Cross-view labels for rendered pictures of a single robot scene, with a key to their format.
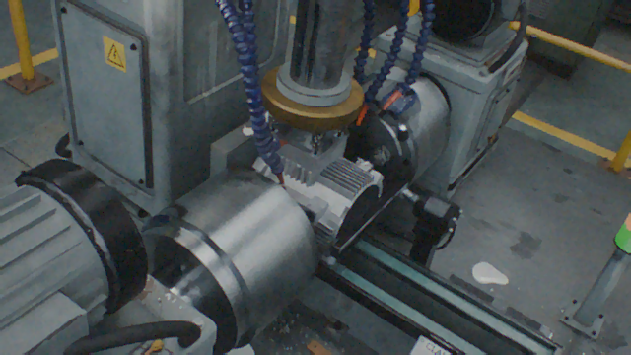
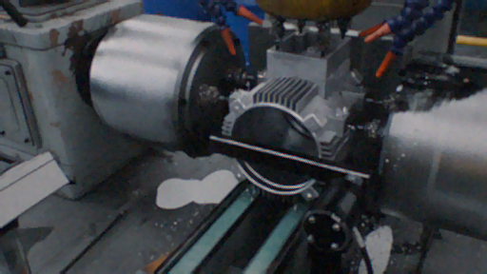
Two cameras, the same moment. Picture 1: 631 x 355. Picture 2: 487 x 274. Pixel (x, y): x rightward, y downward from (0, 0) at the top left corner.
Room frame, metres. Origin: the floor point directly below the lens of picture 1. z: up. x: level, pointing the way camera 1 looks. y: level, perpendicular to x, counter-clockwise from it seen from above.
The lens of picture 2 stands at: (0.83, -0.72, 1.39)
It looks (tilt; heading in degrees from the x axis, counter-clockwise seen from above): 29 degrees down; 90
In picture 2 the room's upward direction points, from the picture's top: 2 degrees counter-clockwise
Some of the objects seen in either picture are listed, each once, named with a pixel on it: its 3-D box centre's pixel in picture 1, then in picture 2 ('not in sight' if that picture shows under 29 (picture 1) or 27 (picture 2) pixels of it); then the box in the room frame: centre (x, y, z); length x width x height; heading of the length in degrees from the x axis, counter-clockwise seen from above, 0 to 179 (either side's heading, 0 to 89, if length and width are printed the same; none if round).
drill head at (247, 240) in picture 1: (205, 275); (153, 81); (0.65, 0.15, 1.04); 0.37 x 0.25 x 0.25; 151
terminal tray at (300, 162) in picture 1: (304, 148); (309, 65); (0.94, 0.03, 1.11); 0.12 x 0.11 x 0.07; 61
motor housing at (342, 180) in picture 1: (314, 195); (298, 124); (0.92, 0.00, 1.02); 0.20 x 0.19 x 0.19; 61
